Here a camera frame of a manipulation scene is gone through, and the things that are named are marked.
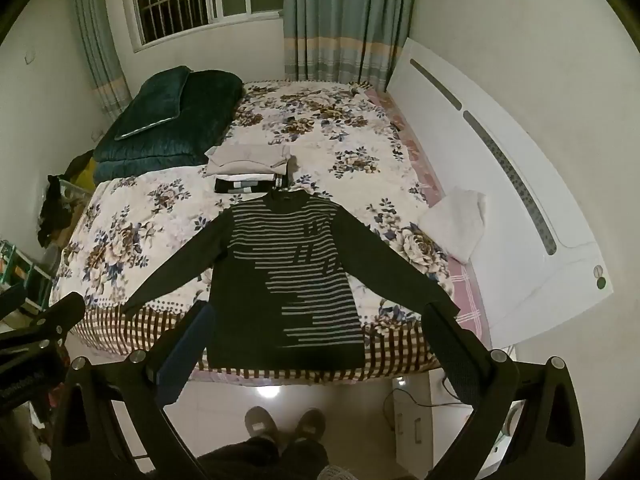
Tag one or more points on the dark striped sweater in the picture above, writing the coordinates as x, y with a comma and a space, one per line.
300, 270

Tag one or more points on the green storage rack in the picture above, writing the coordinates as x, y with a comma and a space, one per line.
27, 270

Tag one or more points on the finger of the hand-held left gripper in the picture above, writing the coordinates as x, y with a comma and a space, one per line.
60, 312

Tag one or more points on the floral bed sheet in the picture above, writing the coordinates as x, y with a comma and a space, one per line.
350, 160

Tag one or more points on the dark green pillow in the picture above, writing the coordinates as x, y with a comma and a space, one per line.
150, 105

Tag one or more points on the black and white folded garment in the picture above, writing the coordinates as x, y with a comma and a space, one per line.
250, 186

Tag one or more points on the white folded cloth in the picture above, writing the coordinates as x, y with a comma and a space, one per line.
457, 220

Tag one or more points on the person's right shoe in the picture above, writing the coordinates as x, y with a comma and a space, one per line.
309, 425

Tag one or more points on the pile of dark clothes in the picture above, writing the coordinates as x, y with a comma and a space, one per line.
57, 210

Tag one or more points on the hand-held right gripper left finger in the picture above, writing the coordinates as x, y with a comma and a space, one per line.
182, 360

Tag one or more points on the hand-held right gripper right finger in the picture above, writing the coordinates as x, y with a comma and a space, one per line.
450, 355

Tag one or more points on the pink checked underlay sheet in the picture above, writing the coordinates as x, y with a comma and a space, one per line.
467, 290

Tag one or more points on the dark green folded quilt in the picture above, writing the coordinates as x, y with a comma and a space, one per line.
200, 125

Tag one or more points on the green striped curtain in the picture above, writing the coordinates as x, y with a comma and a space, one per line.
345, 15
100, 40

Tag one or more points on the white headboard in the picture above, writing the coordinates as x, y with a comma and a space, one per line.
500, 125

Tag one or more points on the stack of folded clothes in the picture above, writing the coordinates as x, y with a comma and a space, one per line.
247, 157

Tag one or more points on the person's dark trousers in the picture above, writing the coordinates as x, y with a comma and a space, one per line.
260, 460

